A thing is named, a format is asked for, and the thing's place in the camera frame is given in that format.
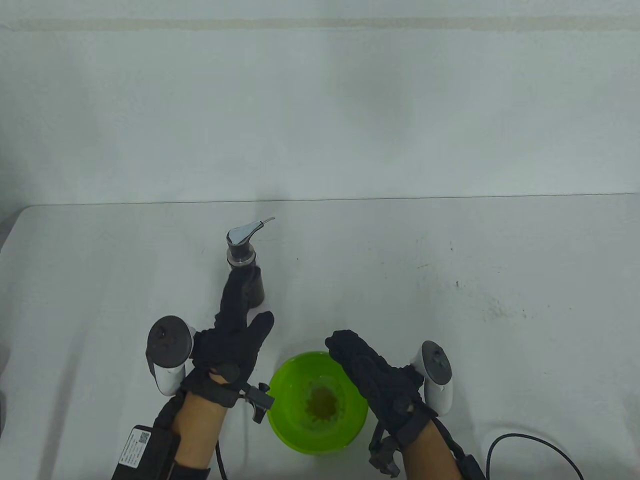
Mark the person's left hand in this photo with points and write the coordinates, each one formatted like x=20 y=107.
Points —
x=230 y=350

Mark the person's right hand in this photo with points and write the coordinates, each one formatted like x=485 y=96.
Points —
x=390 y=395

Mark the dark sauce pump bottle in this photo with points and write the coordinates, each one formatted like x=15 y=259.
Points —
x=242 y=257

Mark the green plastic bowl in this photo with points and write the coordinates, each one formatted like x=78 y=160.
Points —
x=300 y=425

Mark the person's left forearm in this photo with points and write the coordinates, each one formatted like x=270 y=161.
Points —
x=200 y=430

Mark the person's right forearm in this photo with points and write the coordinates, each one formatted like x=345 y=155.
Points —
x=430 y=457

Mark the plain black forearm box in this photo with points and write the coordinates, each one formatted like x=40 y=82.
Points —
x=471 y=467

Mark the white and black right controller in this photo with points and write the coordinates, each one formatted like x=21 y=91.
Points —
x=440 y=395

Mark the white and black controller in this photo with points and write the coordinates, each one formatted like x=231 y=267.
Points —
x=440 y=395
x=167 y=375

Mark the white and black left controller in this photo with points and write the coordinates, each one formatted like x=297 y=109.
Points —
x=167 y=375

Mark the black box with white label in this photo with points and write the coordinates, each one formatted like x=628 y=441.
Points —
x=150 y=455

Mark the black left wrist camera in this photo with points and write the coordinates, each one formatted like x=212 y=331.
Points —
x=260 y=397

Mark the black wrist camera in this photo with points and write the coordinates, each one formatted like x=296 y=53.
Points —
x=382 y=457
x=260 y=397

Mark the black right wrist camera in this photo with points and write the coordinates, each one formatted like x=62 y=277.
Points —
x=382 y=457

